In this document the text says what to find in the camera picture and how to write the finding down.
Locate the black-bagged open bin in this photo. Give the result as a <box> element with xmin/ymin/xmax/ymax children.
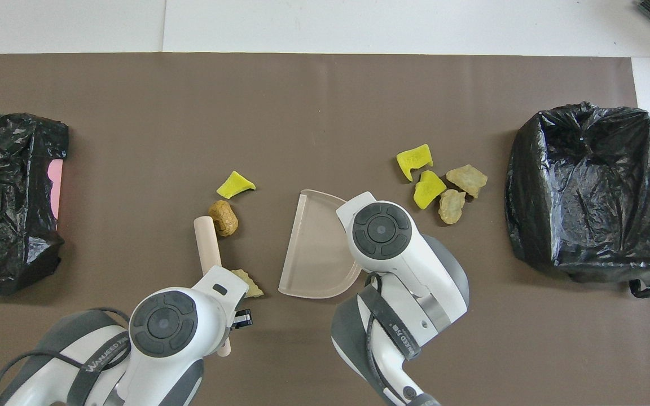
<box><xmin>506</xmin><ymin>101</ymin><xmax>650</xmax><ymax>299</ymax></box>

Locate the black-bagged pink bin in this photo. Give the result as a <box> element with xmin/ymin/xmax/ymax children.
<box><xmin>0</xmin><ymin>113</ymin><xmax>69</xmax><ymax>295</ymax></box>

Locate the notched yellow sponge piece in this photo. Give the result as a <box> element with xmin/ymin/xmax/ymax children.
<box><xmin>396</xmin><ymin>144</ymin><xmax>434</xmax><ymax>182</ymax></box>

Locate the brown table mat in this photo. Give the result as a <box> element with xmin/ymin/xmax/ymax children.
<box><xmin>0</xmin><ymin>53</ymin><xmax>650</xmax><ymax>406</ymax></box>

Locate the beige plastic dustpan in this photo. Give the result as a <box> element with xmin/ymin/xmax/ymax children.
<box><xmin>278</xmin><ymin>189</ymin><xmax>363</xmax><ymax>299</ymax></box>

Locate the pale trash piece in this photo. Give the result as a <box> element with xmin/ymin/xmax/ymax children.
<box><xmin>230</xmin><ymin>268</ymin><xmax>265</xmax><ymax>298</ymax></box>
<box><xmin>446</xmin><ymin>164</ymin><xmax>489</xmax><ymax>198</ymax></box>
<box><xmin>438</xmin><ymin>189</ymin><xmax>467</xmax><ymax>226</ymax></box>

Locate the brown bread roll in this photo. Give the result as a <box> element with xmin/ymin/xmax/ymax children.
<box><xmin>208</xmin><ymin>201</ymin><xmax>239</xmax><ymax>237</ymax></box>

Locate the yellow sponge chunk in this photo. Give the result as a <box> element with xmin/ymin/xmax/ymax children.
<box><xmin>413</xmin><ymin>170</ymin><xmax>447</xmax><ymax>210</ymax></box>

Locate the yellow sponge wedge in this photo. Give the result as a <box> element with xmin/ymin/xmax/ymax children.
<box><xmin>216</xmin><ymin>170</ymin><xmax>257</xmax><ymax>200</ymax></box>

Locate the beige hand brush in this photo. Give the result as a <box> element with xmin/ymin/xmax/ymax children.
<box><xmin>194</xmin><ymin>217</ymin><xmax>232</xmax><ymax>358</ymax></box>

